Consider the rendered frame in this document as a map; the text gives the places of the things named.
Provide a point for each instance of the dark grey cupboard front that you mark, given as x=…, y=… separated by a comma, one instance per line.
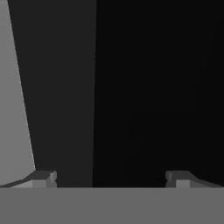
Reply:
x=61, y=87

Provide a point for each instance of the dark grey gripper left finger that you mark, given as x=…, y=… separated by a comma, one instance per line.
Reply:
x=40, y=178

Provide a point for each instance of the black cupboard front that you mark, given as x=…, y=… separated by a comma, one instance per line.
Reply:
x=157, y=87

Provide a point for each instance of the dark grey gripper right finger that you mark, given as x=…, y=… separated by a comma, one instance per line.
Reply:
x=180, y=178

